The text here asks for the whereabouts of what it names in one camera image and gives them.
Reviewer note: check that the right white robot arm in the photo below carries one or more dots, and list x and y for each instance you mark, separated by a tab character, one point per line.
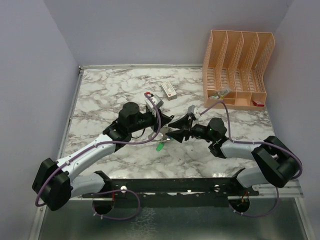
275	162

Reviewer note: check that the aluminium rail frame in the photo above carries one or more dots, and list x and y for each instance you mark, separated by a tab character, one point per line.
40	211

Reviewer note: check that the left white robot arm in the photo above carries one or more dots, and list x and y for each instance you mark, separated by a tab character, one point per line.
55	180

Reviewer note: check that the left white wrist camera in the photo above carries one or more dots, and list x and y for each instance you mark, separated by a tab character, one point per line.
153	101

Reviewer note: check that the small red box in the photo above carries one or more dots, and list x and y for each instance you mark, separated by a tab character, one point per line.
258	103

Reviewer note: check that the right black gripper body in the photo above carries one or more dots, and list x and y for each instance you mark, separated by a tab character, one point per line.
197	130

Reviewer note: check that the orange plastic file organizer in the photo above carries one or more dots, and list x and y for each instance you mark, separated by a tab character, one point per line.
238	60

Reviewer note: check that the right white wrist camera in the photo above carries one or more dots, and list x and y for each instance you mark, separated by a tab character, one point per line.
193	113

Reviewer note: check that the black metal base frame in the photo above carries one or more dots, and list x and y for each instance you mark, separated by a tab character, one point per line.
180	192

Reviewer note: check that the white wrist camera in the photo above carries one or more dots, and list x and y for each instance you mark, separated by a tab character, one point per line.
193	113
153	101

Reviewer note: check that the large grey keyring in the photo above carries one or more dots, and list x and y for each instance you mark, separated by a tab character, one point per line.
161	136

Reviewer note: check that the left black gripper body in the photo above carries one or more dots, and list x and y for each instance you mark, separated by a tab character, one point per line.
146	120

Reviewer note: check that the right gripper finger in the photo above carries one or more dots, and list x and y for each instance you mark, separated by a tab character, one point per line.
183	123
179	135

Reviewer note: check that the green key tag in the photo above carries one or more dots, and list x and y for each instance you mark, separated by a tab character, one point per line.
160	146

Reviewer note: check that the clear bag of items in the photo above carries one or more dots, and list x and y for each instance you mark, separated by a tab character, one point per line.
220	94

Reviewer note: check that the small white cardboard box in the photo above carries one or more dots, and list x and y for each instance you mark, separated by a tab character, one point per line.
169	90

